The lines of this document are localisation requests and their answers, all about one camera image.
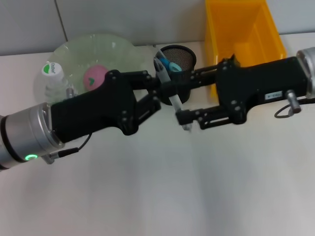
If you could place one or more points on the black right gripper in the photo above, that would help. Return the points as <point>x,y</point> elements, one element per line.
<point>258,83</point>

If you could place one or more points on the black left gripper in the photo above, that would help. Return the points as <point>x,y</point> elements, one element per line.
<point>98,110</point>

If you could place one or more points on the silver ballpoint pen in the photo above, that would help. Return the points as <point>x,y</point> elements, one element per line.
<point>163,76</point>

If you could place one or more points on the blue child scissors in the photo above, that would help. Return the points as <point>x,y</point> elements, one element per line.
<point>176,67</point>

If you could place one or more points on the pink peach toy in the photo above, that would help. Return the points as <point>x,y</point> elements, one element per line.
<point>94,73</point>

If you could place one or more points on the clear water bottle green label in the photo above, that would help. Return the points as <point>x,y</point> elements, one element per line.
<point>51,71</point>

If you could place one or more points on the black mesh pen holder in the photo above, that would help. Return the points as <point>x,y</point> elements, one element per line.
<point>182,52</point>

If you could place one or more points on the green glass fruit bowl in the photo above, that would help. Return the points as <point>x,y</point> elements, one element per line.
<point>115,51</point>

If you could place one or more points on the yellow plastic bin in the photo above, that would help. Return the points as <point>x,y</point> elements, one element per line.
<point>246,24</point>

